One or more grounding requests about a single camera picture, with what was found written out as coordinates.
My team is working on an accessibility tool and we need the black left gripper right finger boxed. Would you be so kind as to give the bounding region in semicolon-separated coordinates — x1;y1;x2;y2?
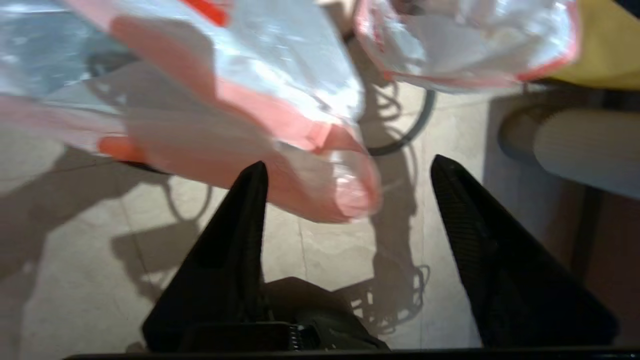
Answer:
431;154;618;348

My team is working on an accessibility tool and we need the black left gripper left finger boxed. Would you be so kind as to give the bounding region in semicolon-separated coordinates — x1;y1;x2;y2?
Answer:
142;161;271;351

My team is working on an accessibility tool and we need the fresh white plastic bag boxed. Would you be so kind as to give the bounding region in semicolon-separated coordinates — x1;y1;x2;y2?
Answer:
0;0;384;224

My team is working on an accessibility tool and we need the grey bin ring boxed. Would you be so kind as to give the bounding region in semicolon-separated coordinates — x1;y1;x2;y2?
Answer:
345;30;437;157

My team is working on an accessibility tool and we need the used translucent trash bag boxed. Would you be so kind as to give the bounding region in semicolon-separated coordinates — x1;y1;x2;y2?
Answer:
354;0;582;94

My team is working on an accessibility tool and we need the yellow fabric bag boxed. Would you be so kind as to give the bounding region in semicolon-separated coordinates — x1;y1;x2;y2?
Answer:
550;0;640;92

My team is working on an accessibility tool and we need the pale ribbed round bin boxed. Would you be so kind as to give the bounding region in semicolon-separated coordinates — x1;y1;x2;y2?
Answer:
532;107;640;201

